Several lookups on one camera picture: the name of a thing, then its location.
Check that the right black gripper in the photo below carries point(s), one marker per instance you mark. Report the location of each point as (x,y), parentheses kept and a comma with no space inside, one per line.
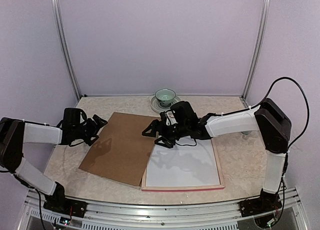
(155,124)

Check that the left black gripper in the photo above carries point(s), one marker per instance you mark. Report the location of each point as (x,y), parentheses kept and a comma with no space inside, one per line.
(94,127)

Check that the brown backing board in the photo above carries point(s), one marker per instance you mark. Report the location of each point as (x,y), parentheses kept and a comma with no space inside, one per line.
(121,153)

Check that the canyon photo print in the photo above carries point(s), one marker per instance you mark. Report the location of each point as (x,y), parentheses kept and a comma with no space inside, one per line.
(182,165)

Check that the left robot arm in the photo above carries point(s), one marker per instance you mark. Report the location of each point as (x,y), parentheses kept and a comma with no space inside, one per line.
(19,136)

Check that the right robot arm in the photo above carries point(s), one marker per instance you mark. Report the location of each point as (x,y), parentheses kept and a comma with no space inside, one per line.
(265,117)

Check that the striped ceramic plate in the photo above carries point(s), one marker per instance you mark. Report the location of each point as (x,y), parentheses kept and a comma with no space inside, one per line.
(158,108)

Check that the green ceramic bowl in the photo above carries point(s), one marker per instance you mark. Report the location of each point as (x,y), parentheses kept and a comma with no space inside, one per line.
(165,96)

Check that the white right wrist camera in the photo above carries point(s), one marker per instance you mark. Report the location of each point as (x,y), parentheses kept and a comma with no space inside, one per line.
(165,118)

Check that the pink wooden picture frame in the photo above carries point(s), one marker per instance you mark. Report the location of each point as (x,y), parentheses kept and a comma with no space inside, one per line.
(182,187)

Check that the aluminium front rail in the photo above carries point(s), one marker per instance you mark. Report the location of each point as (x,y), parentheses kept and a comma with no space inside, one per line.
(227,215)

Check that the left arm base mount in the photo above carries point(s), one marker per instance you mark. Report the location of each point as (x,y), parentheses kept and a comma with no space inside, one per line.
(59,203)

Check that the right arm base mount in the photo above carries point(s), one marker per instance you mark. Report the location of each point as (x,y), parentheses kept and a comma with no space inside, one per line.
(265,202)

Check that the left aluminium corner post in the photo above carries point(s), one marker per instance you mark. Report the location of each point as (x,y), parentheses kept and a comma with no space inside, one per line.
(64,48)

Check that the aluminium corner post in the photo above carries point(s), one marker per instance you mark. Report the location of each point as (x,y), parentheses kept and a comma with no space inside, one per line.
(64,48)
(257,49)

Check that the right aluminium corner post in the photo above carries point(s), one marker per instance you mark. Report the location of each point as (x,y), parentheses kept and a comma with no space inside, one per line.
(257,49)

